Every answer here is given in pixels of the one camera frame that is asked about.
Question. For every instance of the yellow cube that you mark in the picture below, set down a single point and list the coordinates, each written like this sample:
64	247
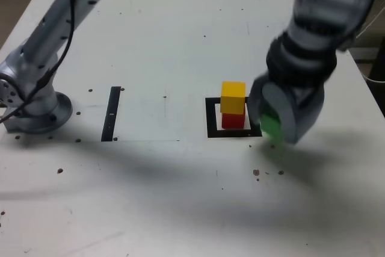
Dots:
231	97

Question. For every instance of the grey metal base bar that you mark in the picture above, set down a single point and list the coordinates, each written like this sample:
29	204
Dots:
364	53

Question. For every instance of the red cube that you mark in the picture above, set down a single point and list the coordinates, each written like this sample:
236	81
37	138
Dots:
233	121

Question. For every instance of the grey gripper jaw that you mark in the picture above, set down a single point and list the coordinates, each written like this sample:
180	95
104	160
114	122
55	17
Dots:
255	103
288	118

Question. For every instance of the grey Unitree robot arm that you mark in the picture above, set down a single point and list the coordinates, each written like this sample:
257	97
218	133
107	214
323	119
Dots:
39	109

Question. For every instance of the black tape square outline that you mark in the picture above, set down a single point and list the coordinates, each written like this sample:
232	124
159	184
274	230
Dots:
210	118

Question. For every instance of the black tape strip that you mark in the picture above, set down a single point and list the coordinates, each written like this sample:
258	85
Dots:
109	118

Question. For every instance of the green cube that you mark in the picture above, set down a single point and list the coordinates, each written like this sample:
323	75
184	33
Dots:
270	126

